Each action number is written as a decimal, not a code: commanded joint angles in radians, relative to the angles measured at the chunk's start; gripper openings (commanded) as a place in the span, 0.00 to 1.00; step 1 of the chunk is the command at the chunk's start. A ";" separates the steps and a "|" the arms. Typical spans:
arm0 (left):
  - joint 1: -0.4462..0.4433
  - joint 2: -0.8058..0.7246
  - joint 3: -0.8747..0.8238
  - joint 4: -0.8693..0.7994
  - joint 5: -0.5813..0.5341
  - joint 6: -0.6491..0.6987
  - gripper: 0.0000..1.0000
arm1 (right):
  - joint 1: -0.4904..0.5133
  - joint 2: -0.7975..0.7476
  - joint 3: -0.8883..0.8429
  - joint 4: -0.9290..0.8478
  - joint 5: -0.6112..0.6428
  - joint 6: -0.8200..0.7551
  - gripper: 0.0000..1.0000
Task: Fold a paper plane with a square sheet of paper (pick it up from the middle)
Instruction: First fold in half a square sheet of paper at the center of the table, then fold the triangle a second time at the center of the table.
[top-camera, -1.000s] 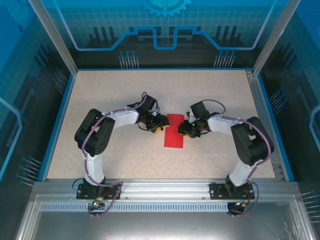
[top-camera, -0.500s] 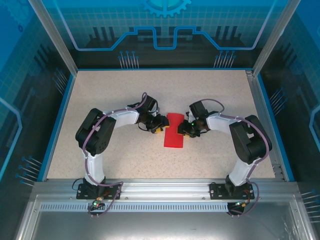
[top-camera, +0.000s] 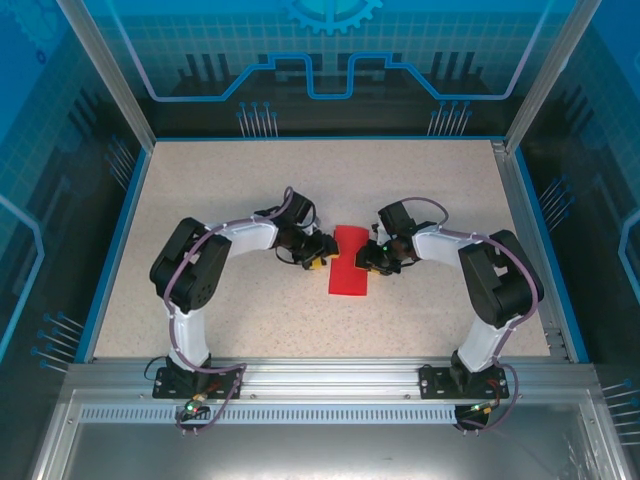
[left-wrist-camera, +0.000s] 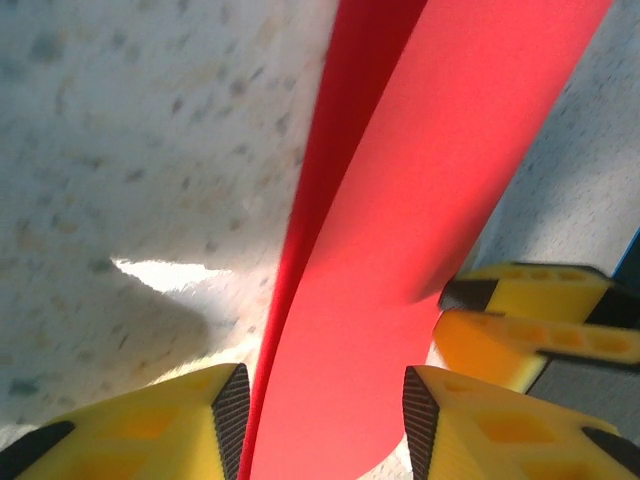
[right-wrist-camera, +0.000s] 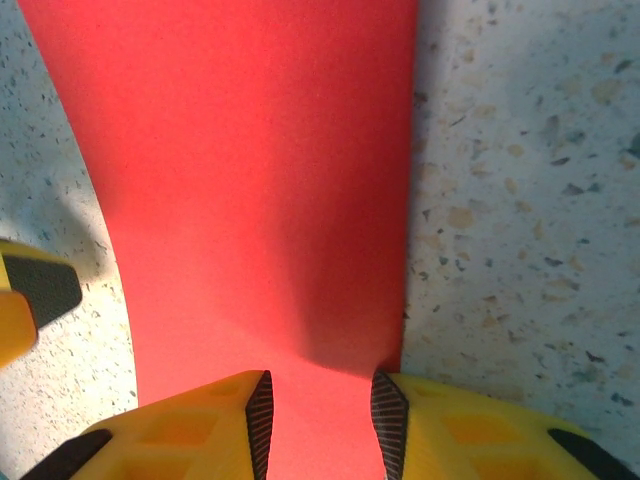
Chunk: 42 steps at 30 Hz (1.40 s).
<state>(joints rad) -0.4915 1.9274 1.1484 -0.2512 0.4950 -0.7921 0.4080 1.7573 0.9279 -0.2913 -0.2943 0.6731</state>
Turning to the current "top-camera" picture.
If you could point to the blue printed enclosure panel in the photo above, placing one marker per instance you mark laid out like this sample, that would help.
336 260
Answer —
600 150
200 50
40 150

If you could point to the blue table edge trim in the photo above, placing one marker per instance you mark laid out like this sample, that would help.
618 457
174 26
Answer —
548 250
120 250

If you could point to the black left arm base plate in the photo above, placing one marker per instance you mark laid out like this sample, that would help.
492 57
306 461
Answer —
225 387

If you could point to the aluminium side rail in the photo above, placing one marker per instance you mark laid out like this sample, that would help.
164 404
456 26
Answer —
530 250

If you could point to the grey metal tray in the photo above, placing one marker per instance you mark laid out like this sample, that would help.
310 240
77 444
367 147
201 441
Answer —
325 455

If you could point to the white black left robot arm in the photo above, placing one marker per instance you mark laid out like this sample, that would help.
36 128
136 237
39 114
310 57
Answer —
250 240

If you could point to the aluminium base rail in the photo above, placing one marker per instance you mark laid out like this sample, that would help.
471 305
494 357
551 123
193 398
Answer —
325 380

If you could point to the aluminium frame post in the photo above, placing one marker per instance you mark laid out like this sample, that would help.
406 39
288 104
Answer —
547 75
112 75

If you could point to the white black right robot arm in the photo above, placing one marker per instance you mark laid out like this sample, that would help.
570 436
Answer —
440 247

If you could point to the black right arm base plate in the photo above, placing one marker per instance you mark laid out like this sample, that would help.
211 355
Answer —
432 385

